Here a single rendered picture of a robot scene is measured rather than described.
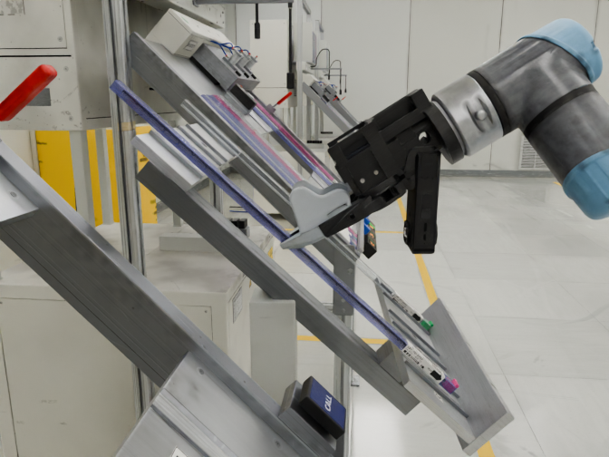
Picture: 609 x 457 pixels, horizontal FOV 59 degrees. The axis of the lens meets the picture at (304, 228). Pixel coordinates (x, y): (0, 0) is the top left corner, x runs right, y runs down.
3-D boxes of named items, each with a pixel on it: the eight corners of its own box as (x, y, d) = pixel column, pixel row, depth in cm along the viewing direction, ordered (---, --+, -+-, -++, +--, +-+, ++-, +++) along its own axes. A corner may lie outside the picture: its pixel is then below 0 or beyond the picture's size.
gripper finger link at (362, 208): (315, 218, 59) (383, 175, 58) (323, 231, 59) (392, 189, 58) (317, 227, 54) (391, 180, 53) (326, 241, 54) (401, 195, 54)
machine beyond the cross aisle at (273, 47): (364, 206, 558) (370, 9, 513) (364, 223, 478) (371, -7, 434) (236, 203, 572) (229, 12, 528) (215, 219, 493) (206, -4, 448)
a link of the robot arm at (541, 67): (621, 59, 49) (564, -5, 52) (511, 125, 50) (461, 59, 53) (602, 97, 56) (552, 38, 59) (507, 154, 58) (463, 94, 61)
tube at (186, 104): (425, 327, 86) (430, 323, 85) (427, 332, 84) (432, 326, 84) (182, 104, 79) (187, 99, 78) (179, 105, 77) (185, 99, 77)
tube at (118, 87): (447, 388, 64) (454, 382, 64) (449, 394, 63) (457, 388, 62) (113, 88, 57) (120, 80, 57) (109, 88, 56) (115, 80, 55)
